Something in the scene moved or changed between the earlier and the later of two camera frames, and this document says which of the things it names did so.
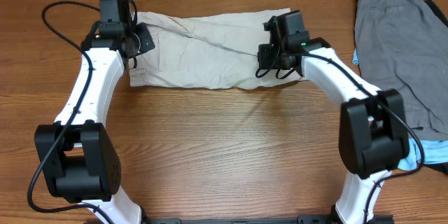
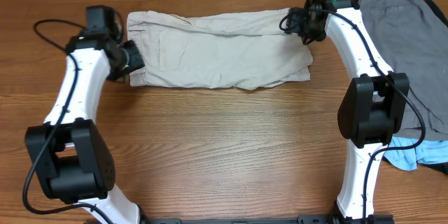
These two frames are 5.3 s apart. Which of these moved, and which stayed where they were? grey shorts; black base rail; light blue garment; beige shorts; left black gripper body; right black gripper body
Moved: left black gripper body; right black gripper body
Stayed: black base rail; beige shorts; grey shorts; light blue garment
